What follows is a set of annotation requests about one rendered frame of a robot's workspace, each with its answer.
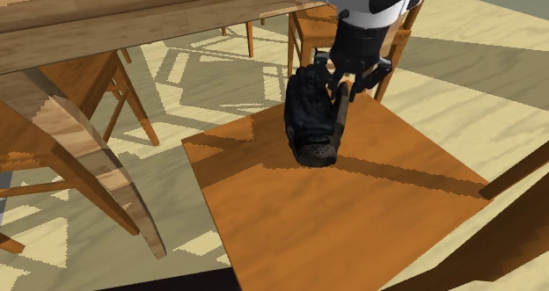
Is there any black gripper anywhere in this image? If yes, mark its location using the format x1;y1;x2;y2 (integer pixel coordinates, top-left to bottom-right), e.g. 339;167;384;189
313;18;394;104

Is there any black glove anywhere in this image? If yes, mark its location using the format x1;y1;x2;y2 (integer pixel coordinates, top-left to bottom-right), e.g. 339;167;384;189
283;64;351;169

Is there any brown wooden table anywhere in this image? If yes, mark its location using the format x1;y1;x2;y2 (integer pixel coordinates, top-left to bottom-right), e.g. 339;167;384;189
0;0;328;260

